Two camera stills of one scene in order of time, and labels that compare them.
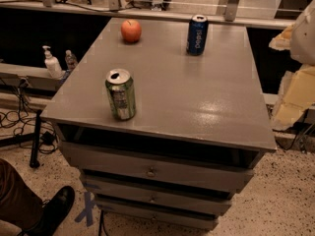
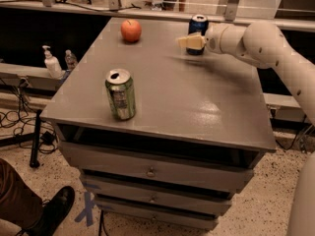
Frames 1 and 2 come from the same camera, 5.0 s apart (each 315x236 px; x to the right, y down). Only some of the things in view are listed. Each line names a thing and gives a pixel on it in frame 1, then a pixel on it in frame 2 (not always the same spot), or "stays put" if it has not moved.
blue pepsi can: x=197 y=34 stays put
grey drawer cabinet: x=199 y=130 stays put
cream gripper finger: x=297 y=95 → x=212 y=39
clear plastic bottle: x=70 y=60 stays put
